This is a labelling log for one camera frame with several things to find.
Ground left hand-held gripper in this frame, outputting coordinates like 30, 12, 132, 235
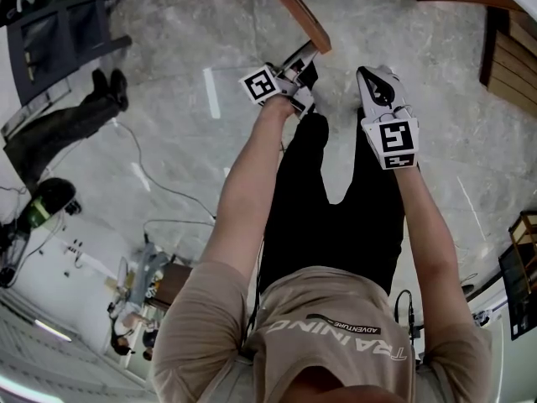
238, 39, 321, 120

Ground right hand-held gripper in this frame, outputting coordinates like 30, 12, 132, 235
356, 65, 422, 171

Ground wooden cabinet door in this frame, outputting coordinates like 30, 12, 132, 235
258, 0, 333, 55

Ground person's right forearm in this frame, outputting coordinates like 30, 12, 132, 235
392, 164, 473, 322

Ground person's left forearm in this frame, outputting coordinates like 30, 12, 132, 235
201, 94, 297, 280

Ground person's black trousers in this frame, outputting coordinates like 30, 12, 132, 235
258, 109, 406, 296

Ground wooden slatted platform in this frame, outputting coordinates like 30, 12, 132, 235
480, 6, 537, 119

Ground person's beige t-shirt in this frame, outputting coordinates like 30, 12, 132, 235
150, 260, 494, 403

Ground black flat panel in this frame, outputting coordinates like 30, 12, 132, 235
498, 241, 537, 342

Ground black green backpack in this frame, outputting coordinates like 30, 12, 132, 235
23, 177, 79, 228

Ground person's neck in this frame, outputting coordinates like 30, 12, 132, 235
293, 361, 420, 403

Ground white work desk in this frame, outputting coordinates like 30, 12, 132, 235
12, 220, 127, 293

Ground wooden frame stool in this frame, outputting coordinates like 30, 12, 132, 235
508, 210, 537, 268

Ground grey floor cable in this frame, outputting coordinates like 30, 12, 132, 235
109, 118, 217, 222

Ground black body cable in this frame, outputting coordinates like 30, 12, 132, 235
393, 288, 425, 343
247, 235, 266, 352

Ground white-top dark-frame table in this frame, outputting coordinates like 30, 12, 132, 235
6, 0, 133, 109

